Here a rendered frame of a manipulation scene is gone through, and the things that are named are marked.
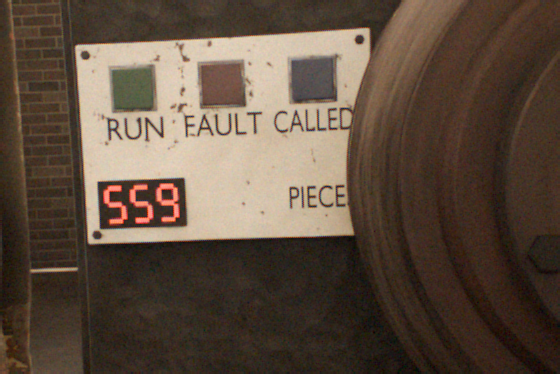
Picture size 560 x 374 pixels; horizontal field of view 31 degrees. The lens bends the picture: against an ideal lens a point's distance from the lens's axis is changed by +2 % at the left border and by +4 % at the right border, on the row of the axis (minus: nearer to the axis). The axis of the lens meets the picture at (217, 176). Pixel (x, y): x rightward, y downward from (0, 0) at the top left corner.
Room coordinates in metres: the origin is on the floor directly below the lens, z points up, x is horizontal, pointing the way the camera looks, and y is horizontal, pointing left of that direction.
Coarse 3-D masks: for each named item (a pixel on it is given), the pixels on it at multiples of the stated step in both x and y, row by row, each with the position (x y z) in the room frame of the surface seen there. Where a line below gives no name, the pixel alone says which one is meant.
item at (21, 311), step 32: (0, 0) 3.68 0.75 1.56; (0, 32) 3.68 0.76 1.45; (0, 64) 3.69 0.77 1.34; (0, 96) 3.69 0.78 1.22; (0, 128) 3.69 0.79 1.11; (0, 160) 3.69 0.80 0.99; (0, 192) 3.69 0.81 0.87; (0, 224) 3.39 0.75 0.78; (0, 256) 3.38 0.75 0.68; (0, 288) 3.69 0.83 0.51; (0, 320) 3.37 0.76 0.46; (0, 352) 3.37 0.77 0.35
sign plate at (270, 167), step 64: (128, 64) 0.89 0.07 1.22; (192, 64) 0.88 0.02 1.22; (256, 64) 0.87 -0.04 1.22; (128, 128) 0.89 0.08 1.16; (192, 128) 0.88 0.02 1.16; (256, 128) 0.87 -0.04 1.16; (320, 128) 0.87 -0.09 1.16; (128, 192) 0.88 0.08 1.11; (192, 192) 0.88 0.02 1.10; (256, 192) 0.87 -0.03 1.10; (320, 192) 0.87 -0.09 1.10
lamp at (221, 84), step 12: (204, 72) 0.87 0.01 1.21; (216, 72) 0.87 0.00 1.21; (228, 72) 0.87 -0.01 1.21; (240, 72) 0.87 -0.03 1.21; (204, 84) 0.87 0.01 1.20; (216, 84) 0.87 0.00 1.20; (228, 84) 0.87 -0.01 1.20; (240, 84) 0.87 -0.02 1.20; (204, 96) 0.87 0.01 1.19; (216, 96) 0.87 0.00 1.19; (228, 96) 0.87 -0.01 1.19; (240, 96) 0.87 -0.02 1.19
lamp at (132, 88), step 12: (120, 72) 0.88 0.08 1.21; (132, 72) 0.88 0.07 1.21; (144, 72) 0.88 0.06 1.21; (120, 84) 0.88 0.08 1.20; (132, 84) 0.88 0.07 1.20; (144, 84) 0.88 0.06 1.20; (120, 96) 0.88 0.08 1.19; (132, 96) 0.88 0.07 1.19; (144, 96) 0.88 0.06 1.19; (120, 108) 0.88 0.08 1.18; (132, 108) 0.88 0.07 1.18
